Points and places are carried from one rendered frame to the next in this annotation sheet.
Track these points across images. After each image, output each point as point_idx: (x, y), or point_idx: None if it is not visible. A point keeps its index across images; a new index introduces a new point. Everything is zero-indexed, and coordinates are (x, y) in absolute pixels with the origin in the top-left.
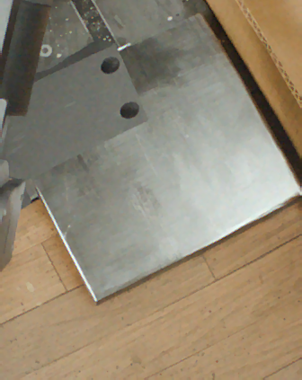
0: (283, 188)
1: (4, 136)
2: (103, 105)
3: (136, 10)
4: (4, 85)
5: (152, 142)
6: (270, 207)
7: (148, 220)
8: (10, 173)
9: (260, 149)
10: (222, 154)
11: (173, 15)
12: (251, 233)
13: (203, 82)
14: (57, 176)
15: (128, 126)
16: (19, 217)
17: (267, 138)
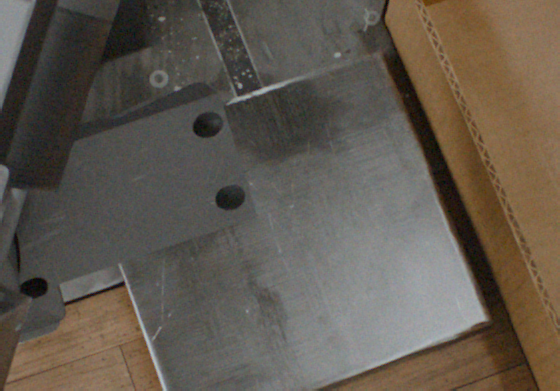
0: (461, 313)
1: (13, 221)
2: (191, 186)
3: (292, 37)
4: (17, 141)
5: (288, 228)
6: (440, 337)
7: (269, 334)
8: (37, 270)
9: (435, 255)
10: (382, 256)
11: (343, 51)
12: (408, 368)
13: (370, 152)
14: (153, 258)
15: (226, 221)
16: (93, 307)
17: (448, 241)
